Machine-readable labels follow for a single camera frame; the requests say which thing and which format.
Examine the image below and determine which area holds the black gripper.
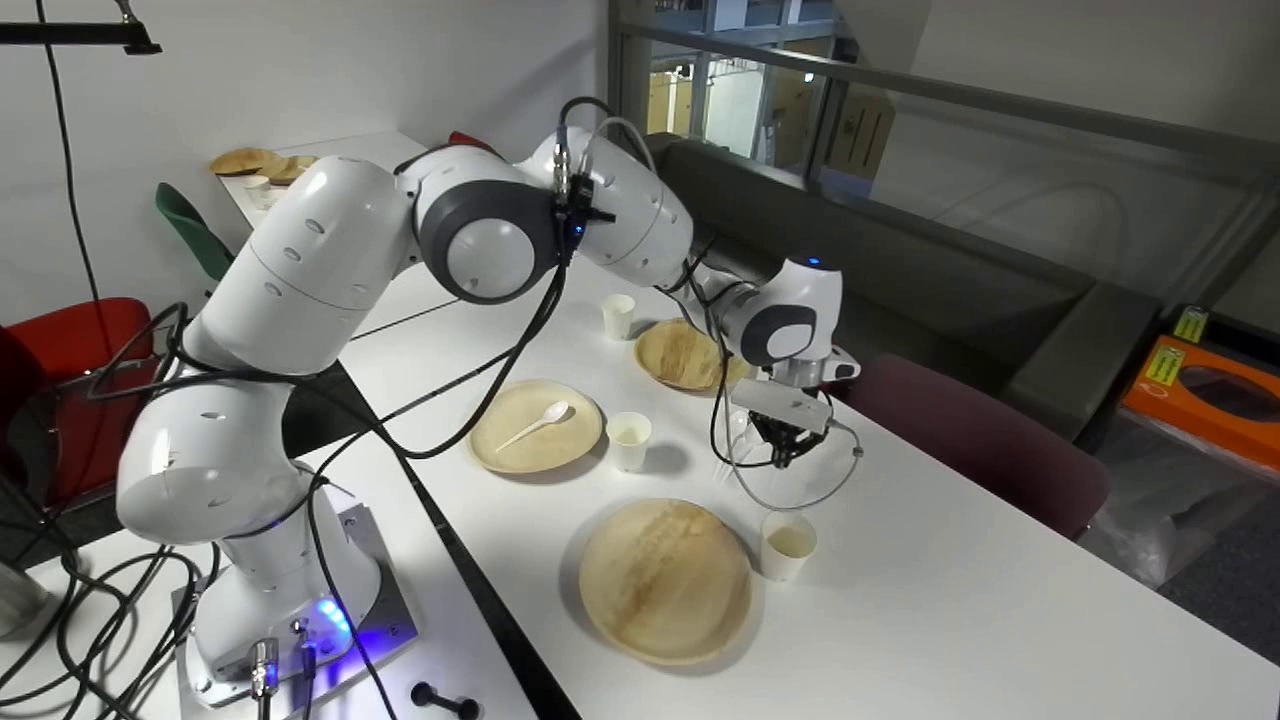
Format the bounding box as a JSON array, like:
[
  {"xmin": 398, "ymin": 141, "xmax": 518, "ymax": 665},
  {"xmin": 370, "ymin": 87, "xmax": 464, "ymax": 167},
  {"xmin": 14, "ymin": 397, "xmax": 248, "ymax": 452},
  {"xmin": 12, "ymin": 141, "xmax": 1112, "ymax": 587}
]
[{"xmin": 733, "ymin": 381, "xmax": 831, "ymax": 467}]

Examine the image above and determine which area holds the right wooden plate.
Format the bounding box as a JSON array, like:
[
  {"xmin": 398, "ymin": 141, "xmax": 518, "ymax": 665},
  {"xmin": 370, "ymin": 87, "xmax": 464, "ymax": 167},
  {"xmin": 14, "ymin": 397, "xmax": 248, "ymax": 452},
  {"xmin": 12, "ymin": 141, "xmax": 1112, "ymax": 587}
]
[{"xmin": 575, "ymin": 498, "xmax": 751, "ymax": 667}]

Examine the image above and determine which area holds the black cables bundle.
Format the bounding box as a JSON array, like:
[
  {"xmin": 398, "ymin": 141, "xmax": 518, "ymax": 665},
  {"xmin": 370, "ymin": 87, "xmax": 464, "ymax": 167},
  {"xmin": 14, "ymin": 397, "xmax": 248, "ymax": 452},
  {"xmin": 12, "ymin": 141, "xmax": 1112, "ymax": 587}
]
[{"xmin": 0, "ymin": 545, "xmax": 217, "ymax": 720}]

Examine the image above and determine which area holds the white paper cup centre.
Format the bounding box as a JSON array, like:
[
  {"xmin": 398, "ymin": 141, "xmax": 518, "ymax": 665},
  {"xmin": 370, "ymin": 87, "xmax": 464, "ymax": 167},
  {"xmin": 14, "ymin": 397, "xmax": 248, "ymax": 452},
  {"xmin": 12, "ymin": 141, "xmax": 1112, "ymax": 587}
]
[{"xmin": 609, "ymin": 411, "xmax": 651, "ymax": 470}]

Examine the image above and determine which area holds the white paper cup front left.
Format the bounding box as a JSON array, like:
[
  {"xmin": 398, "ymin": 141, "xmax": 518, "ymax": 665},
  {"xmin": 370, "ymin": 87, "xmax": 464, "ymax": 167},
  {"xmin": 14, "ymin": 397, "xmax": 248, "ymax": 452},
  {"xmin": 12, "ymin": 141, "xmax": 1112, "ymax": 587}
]
[{"xmin": 600, "ymin": 295, "xmax": 634, "ymax": 341}]

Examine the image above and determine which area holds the red chair behind robot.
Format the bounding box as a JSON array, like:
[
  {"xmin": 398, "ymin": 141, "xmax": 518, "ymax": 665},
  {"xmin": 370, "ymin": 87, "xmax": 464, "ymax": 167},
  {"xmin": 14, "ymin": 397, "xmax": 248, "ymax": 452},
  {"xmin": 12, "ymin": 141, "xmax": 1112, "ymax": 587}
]
[{"xmin": 0, "ymin": 295, "xmax": 151, "ymax": 509}]

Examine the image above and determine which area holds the white paper cup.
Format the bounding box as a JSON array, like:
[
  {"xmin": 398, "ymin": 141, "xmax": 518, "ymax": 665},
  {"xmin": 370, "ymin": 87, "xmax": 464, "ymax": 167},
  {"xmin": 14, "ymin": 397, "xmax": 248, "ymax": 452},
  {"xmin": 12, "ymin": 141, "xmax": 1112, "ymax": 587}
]
[
  {"xmin": 600, "ymin": 295, "xmax": 634, "ymax": 341},
  {"xmin": 760, "ymin": 516, "xmax": 816, "ymax": 579},
  {"xmin": 609, "ymin": 411, "xmax": 651, "ymax": 470}
]

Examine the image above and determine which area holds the wooden plate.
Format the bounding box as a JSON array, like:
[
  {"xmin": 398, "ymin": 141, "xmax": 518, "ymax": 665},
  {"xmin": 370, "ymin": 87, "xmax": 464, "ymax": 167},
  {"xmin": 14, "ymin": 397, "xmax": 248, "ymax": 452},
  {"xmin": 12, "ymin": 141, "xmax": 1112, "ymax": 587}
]
[
  {"xmin": 466, "ymin": 381, "xmax": 605, "ymax": 475},
  {"xmin": 575, "ymin": 498, "xmax": 751, "ymax": 667},
  {"xmin": 631, "ymin": 321, "xmax": 748, "ymax": 397}
]

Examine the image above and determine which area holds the white spoon on middle plate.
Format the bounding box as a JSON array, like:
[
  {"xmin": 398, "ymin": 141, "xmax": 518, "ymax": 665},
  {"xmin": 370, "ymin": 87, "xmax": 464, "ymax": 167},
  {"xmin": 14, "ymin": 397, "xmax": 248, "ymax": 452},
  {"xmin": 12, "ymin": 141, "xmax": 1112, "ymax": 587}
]
[{"xmin": 495, "ymin": 401, "xmax": 575, "ymax": 452}]

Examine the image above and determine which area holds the white paper cup far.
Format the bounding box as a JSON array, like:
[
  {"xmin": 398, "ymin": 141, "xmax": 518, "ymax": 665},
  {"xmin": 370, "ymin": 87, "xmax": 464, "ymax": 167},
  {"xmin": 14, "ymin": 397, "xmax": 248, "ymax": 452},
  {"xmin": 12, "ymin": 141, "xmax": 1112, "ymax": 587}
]
[{"xmin": 760, "ymin": 516, "xmax": 816, "ymax": 579}]

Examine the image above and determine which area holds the left wooden plate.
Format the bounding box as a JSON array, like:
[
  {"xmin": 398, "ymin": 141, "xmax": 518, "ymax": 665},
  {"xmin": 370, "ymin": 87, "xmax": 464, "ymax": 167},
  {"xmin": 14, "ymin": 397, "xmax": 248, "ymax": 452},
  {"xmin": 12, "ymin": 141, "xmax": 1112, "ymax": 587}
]
[{"xmin": 631, "ymin": 321, "xmax": 748, "ymax": 397}]

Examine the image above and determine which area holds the stack of wooden plates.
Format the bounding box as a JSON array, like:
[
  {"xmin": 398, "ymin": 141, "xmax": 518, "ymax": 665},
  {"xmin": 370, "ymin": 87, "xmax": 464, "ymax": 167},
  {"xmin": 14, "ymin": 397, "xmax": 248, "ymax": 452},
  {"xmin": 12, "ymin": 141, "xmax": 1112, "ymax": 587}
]
[{"xmin": 212, "ymin": 149, "xmax": 308, "ymax": 186}]

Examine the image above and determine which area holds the green chair back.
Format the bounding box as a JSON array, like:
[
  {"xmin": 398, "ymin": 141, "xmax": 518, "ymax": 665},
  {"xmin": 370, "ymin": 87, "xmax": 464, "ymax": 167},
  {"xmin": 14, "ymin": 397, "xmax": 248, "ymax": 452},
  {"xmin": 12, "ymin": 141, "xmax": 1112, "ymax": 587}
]
[{"xmin": 155, "ymin": 182, "xmax": 232, "ymax": 278}]

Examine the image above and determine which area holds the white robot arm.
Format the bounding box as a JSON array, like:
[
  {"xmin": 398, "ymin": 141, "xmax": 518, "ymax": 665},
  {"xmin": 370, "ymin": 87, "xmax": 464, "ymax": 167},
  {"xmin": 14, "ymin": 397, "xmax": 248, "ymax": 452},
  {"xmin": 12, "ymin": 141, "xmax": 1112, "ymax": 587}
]
[{"xmin": 114, "ymin": 127, "xmax": 856, "ymax": 677}]

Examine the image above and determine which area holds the dark maroon chair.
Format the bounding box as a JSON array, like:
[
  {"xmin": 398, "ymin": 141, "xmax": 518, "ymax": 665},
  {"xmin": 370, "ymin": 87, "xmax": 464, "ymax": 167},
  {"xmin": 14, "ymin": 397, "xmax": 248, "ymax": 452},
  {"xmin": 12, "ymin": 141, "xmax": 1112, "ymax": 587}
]
[{"xmin": 839, "ymin": 357, "xmax": 1106, "ymax": 538}]

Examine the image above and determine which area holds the middle wooden plate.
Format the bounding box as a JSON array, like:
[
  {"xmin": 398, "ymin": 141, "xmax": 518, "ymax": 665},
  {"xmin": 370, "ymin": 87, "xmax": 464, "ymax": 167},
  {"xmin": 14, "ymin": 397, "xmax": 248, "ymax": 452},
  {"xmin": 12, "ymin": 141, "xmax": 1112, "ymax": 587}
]
[{"xmin": 466, "ymin": 381, "xmax": 605, "ymax": 475}]

